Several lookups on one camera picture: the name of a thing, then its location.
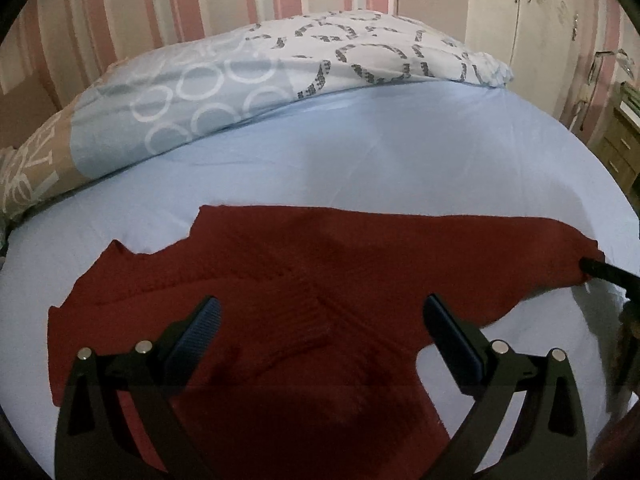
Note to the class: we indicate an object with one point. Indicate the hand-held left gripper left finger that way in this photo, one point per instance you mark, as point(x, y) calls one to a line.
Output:
point(200, 331)

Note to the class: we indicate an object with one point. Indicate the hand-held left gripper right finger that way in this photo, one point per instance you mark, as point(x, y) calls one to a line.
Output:
point(450, 341)

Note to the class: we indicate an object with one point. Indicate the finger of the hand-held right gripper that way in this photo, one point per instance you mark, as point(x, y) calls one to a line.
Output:
point(606, 271)

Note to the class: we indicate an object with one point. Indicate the red knitted sweater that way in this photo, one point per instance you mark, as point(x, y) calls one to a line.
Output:
point(325, 270)

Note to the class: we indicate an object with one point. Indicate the wooden drawer cabinet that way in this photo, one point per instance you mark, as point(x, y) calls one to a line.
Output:
point(620, 145)

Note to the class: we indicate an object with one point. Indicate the bed with light blue sheet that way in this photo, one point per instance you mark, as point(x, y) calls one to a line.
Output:
point(400, 150)

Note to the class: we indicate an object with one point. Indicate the patterned blue beige duvet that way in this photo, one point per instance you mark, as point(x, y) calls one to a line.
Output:
point(200, 95)

